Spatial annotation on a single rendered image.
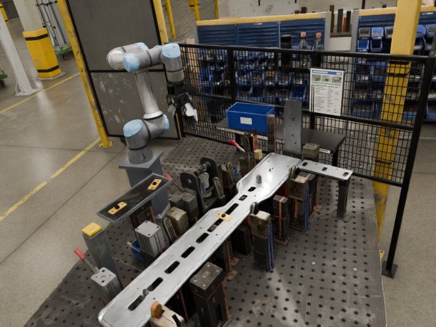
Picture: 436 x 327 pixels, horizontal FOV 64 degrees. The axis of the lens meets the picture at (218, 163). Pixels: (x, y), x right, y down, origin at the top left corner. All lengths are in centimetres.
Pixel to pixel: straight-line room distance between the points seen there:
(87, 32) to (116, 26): 41
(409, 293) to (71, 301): 213
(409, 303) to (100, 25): 394
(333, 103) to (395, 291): 137
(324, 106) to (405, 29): 61
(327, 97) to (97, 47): 300
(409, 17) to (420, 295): 177
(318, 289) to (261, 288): 27
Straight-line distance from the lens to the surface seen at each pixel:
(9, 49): 849
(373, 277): 191
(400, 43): 216
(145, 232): 157
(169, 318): 131
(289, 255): 195
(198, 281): 143
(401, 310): 273
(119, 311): 147
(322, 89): 231
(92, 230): 160
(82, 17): 454
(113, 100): 468
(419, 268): 302
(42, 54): 935
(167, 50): 157
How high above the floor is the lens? 210
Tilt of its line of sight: 31 degrees down
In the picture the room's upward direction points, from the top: 7 degrees counter-clockwise
